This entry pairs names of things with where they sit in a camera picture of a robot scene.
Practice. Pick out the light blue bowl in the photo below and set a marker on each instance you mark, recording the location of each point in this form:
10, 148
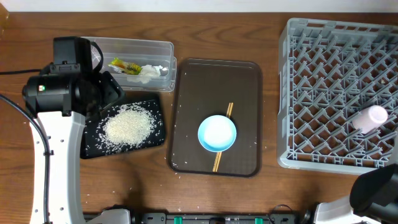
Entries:
217, 133

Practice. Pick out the clear plastic waste bin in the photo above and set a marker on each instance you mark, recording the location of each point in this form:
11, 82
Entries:
141, 52

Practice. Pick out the yellow green snack wrapper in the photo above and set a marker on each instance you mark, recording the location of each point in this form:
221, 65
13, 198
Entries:
121, 66

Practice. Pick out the wooden chopstick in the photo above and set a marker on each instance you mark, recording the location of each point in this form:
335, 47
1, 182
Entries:
228, 109

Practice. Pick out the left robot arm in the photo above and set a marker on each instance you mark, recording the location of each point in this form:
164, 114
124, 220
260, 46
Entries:
58, 105

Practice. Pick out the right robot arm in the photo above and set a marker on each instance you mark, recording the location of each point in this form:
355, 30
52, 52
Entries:
373, 198

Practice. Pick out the grey dishwasher rack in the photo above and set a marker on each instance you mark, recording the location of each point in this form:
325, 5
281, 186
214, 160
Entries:
329, 72

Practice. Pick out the white tissue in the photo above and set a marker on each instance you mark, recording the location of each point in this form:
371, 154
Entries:
147, 73

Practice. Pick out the pile of white rice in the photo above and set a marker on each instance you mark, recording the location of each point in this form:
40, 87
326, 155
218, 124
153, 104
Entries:
129, 127

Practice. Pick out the black plastic tray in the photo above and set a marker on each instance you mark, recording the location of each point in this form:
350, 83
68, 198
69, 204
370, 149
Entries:
124, 130

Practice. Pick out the brown serving tray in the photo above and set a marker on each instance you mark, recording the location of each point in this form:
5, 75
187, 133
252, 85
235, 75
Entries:
206, 88

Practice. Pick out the wooden chopstick right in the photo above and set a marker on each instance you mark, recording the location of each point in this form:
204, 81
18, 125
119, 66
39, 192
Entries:
230, 109

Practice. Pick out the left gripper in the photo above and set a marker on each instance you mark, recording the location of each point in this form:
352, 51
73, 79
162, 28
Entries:
110, 90

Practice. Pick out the pink cup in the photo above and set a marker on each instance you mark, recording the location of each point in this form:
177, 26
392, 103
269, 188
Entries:
370, 118

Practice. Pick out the wooden chopstick left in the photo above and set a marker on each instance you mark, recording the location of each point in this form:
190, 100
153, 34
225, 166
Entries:
228, 109

